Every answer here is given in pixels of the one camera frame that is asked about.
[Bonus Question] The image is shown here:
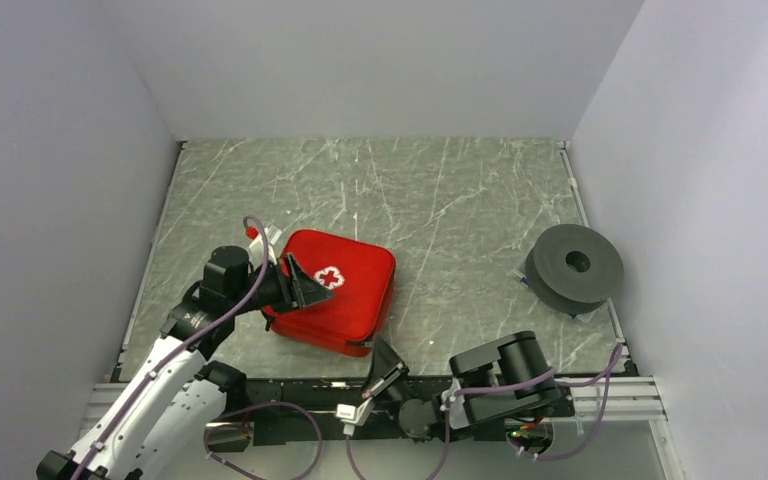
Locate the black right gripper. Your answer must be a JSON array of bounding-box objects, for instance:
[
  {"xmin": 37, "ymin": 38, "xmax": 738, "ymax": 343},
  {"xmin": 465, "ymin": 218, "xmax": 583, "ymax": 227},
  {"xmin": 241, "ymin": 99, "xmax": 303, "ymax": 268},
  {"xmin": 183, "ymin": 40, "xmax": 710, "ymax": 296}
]
[{"xmin": 358, "ymin": 333, "xmax": 415, "ymax": 419}]

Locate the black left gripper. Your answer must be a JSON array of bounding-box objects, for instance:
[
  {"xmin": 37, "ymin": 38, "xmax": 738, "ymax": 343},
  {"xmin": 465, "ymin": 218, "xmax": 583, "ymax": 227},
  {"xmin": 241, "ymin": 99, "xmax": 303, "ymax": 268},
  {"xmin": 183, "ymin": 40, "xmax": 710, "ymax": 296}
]
[{"xmin": 229, "ymin": 252, "xmax": 334, "ymax": 314}]

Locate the red medicine kit case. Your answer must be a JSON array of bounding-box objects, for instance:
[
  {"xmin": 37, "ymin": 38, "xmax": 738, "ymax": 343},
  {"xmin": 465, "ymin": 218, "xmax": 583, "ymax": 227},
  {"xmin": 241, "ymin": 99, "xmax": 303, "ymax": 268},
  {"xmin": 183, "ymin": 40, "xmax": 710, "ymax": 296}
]
[{"xmin": 262, "ymin": 229, "xmax": 396, "ymax": 357}]

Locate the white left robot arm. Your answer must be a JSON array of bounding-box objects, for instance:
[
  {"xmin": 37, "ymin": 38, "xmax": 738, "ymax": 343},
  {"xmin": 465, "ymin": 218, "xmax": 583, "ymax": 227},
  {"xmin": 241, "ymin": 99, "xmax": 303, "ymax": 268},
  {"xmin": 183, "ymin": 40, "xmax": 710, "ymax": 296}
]
[{"xmin": 36, "ymin": 246, "xmax": 334, "ymax": 479}]

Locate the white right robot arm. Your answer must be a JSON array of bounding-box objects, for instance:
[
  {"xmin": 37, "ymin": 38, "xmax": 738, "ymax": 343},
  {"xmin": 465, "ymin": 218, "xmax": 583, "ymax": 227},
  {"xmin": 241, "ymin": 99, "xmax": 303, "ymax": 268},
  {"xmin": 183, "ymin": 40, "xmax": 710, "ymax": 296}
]
[{"xmin": 344, "ymin": 331, "xmax": 563, "ymax": 441}]

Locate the grey filament spool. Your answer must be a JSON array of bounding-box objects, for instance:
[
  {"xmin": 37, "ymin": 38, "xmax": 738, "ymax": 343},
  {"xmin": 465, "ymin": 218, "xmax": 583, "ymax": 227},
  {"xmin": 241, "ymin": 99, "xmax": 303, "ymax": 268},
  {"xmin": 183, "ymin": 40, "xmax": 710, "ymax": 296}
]
[{"xmin": 523, "ymin": 224, "xmax": 625, "ymax": 316}]

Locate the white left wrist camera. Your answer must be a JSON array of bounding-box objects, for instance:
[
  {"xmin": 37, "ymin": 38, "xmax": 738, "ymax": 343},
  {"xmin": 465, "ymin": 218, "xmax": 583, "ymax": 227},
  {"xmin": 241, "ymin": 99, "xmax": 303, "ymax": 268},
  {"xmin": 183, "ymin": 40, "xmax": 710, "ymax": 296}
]
[{"xmin": 245, "ymin": 225, "xmax": 283, "ymax": 267}]

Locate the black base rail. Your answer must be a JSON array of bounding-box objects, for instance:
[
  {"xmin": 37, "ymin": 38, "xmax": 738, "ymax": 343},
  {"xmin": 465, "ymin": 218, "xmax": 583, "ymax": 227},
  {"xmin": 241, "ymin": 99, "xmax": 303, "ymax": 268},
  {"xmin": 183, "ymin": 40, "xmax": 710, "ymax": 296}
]
[{"xmin": 229, "ymin": 376, "xmax": 575, "ymax": 446}]

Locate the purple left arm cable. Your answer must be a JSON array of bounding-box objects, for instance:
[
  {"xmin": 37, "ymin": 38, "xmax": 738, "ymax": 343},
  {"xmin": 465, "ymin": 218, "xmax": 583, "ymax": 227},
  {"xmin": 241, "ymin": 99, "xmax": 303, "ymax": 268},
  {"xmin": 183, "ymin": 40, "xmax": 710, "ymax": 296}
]
[{"xmin": 69, "ymin": 215, "xmax": 324, "ymax": 480}]

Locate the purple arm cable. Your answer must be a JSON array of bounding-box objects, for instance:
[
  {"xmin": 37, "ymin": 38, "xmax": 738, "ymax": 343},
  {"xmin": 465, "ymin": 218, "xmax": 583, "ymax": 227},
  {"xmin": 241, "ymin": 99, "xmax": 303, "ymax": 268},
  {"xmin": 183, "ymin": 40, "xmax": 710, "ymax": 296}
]
[
  {"xmin": 69, "ymin": 215, "xmax": 324, "ymax": 480},
  {"xmin": 344, "ymin": 343, "xmax": 625, "ymax": 480}
]

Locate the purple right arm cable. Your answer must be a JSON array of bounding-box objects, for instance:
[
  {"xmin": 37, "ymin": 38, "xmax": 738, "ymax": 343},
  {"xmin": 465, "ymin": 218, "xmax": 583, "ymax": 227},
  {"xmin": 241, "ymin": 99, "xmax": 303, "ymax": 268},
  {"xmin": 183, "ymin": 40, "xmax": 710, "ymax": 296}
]
[{"xmin": 344, "ymin": 343, "xmax": 625, "ymax": 480}]

